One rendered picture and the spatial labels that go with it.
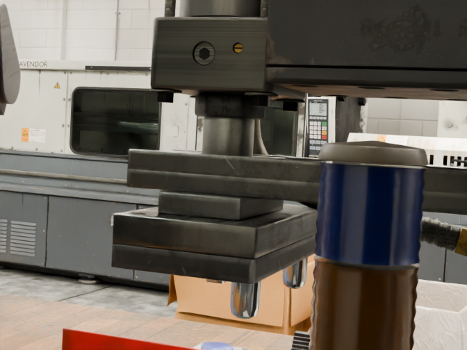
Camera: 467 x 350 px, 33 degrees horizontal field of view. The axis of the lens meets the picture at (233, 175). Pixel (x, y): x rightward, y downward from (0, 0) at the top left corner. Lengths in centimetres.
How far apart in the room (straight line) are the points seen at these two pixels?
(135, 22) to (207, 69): 766
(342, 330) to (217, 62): 29
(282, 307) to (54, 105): 372
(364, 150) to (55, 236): 596
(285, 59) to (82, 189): 557
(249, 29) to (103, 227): 545
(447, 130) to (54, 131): 291
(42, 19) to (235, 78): 826
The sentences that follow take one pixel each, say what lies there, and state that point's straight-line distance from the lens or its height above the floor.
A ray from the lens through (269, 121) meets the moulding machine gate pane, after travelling 532.
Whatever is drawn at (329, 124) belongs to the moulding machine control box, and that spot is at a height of 129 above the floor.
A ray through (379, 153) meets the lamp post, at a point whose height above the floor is 119.
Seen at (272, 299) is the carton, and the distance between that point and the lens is 287.
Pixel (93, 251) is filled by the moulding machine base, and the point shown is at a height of 26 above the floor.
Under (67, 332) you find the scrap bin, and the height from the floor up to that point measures 95.
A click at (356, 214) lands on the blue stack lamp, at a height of 117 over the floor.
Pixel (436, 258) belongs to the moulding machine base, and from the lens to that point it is 508.
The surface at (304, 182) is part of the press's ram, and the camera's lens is 51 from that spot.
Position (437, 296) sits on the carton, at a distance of 332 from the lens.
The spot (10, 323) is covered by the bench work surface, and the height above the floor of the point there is 90.
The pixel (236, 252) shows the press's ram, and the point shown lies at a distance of 49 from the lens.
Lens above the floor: 120
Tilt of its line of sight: 3 degrees down
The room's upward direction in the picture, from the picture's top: 3 degrees clockwise
